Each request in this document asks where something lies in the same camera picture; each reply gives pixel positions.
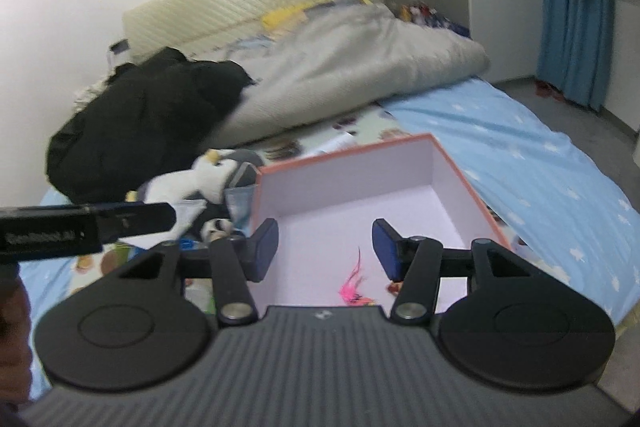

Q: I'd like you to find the pile of colourful toys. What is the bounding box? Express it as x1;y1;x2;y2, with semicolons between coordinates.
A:
392;0;471;38

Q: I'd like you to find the pink feather toy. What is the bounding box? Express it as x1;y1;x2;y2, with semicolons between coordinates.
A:
339;247;381;308

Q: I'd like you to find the red slipper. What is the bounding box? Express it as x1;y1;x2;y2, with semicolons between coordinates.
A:
534;79;566;100

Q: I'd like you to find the white cabinet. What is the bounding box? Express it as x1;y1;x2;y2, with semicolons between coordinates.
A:
602;0;640;132

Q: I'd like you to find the blue face mask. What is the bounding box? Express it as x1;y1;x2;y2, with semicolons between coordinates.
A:
222;184;261;238

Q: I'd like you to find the blue curtain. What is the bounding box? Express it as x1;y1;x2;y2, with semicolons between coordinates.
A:
535;0;616;112

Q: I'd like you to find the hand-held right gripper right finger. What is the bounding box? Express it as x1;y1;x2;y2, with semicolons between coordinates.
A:
371;218;540;325

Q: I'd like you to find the penguin plush toy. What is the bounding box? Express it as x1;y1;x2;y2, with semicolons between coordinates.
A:
127;148;266;208

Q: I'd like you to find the black jacket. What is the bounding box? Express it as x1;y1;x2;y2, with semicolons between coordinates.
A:
47;47;256;205

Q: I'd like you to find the grey duvet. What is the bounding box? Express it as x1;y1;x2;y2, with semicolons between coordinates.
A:
215;2;491;152

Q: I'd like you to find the panda plush toy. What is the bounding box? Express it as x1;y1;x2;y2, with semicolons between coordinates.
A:
200;217;236;245

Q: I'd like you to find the person's left hand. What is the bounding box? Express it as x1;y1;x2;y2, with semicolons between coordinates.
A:
0;274;35;405

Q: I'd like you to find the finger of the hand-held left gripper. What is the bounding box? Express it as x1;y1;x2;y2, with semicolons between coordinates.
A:
97;202;177;242

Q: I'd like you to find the yellow cloth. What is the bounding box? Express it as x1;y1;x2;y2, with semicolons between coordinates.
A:
262;4;321;30

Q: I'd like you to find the white patterned cloth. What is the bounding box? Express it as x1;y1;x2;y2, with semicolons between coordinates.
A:
72;74;118;108

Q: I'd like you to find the small dark device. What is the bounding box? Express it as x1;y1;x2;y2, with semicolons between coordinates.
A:
109;39;131;68

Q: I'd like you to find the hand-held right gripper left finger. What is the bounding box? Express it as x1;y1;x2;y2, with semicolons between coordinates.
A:
120;218;279;326

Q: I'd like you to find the pink cardboard box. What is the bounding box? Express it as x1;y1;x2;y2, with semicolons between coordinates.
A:
247;133;513;313

